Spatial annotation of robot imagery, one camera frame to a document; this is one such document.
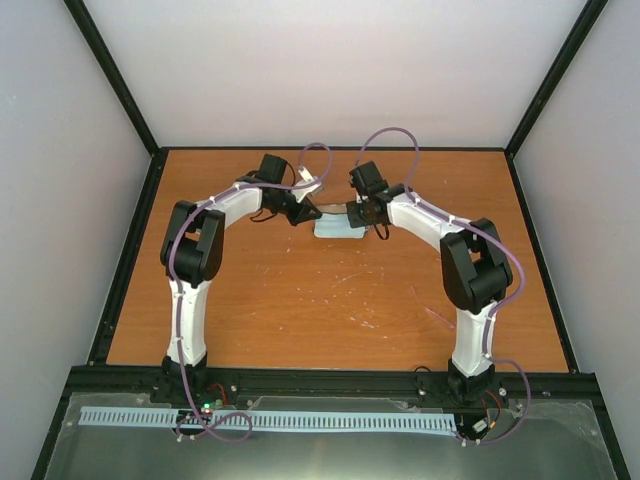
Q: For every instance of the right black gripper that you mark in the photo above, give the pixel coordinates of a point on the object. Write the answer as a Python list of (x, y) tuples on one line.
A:
[(354, 219)]

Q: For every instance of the black frame post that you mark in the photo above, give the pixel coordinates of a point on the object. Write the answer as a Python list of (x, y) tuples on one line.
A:
[(96, 43), (573, 42)]

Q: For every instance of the right black frame post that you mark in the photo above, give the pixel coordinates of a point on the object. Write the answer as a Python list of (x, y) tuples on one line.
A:
[(573, 42)]

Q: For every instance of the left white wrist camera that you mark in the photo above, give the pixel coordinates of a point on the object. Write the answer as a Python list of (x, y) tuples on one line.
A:
[(307, 185)]

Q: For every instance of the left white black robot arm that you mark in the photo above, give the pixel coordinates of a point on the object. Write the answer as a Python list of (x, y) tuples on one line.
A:
[(192, 250)]

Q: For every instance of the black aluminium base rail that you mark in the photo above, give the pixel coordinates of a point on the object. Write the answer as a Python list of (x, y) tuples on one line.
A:
[(238, 386)]

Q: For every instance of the metal front plate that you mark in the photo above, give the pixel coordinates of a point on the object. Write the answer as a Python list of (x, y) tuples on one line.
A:
[(543, 440)]

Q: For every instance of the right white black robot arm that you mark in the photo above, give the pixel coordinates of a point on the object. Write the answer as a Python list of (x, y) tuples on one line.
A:
[(475, 269)]

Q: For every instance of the light blue slotted cable duct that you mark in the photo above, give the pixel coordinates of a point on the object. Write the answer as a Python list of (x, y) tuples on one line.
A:
[(277, 421)]

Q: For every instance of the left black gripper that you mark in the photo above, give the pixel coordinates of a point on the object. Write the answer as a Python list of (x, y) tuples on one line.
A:
[(302, 213)]

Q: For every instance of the left black frame post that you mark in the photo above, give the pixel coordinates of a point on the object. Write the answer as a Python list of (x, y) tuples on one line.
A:
[(96, 43)]

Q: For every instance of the light blue cleaning cloth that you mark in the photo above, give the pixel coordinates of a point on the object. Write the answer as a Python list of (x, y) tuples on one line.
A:
[(337, 227)]

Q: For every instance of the pink transparent sunglasses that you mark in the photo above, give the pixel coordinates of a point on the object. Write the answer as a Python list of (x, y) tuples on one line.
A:
[(447, 323)]

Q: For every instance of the plaid glasses case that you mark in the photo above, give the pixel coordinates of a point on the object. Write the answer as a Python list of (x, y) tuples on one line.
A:
[(332, 209)]

